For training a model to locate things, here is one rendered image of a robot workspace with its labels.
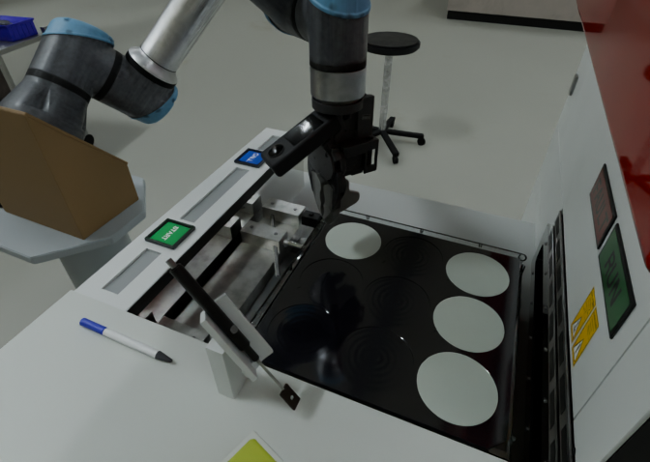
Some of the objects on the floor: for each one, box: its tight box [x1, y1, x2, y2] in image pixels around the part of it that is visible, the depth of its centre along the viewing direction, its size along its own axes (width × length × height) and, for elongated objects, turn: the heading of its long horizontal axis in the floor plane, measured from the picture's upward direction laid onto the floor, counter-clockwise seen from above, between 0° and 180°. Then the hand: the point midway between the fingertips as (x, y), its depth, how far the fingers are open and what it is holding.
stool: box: [368, 31, 426, 164], centre depth 272 cm, size 58×56×70 cm
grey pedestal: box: [0, 175, 146, 289], centre depth 125 cm, size 51×44×82 cm
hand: (325, 218), depth 68 cm, fingers closed
